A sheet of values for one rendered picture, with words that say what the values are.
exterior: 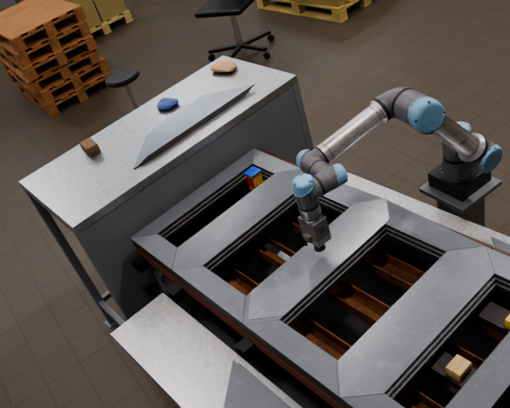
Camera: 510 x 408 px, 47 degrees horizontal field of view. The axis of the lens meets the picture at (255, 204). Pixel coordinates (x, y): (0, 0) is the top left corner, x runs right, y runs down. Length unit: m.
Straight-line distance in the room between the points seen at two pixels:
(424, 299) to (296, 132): 1.37
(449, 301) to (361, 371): 0.37
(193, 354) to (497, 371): 1.01
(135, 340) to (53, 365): 1.30
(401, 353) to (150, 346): 0.93
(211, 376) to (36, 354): 1.78
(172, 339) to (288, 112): 1.32
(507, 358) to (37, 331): 2.76
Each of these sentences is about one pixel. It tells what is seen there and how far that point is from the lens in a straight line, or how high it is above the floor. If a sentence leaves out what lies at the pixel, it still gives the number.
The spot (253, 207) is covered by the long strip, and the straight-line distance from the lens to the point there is 2.49.
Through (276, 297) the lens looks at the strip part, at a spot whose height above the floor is 0.86.
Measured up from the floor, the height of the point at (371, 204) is 0.86.
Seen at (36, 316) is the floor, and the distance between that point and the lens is 3.93.
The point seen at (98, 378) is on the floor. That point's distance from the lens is 3.37.
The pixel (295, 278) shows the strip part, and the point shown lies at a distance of 2.13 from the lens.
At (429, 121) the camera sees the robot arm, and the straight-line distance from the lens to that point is 2.10.
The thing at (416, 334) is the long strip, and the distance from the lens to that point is 1.91.
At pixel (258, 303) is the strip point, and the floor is 0.86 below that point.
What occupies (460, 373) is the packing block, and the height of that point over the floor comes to 0.81.
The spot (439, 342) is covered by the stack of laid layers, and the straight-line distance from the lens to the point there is 1.92.
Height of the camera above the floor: 2.38
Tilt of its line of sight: 37 degrees down
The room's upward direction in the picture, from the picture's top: 19 degrees counter-clockwise
